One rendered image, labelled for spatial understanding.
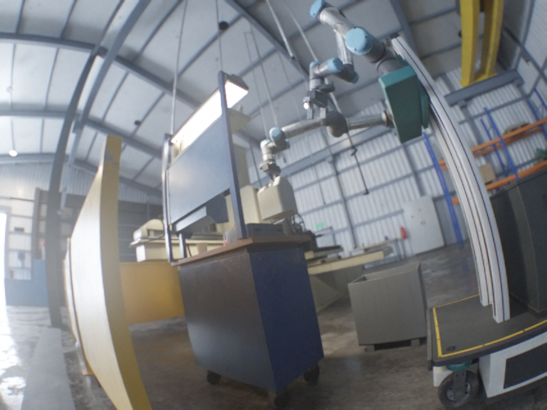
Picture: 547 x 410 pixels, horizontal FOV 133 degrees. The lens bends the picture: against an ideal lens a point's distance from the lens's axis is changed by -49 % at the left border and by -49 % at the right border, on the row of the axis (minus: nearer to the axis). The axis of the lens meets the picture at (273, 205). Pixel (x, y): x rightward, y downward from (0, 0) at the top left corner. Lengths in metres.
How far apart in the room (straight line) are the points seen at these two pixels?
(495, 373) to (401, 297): 0.96
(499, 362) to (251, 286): 1.10
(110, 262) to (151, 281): 3.86
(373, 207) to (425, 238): 2.72
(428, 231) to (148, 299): 8.94
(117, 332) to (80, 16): 9.37
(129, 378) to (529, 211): 1.37
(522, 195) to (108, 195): 1.37
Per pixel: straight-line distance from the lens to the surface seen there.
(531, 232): 1.01
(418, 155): 10.58
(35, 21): 9.97
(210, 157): 1.39
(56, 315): 6.11
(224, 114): 1.37
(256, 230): 1.13
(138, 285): 4.47
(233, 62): 9.36
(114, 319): 0.72
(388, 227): 10.25
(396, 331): 1.80
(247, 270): 1.14
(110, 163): 0.81
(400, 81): 1.03
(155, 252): 2.31
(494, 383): 1.06
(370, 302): 1.77
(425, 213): 9.52
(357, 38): 1.08
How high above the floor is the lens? 0.78
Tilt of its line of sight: 16 degrees up
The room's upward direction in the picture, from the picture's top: 11 degrees counter-clockwise
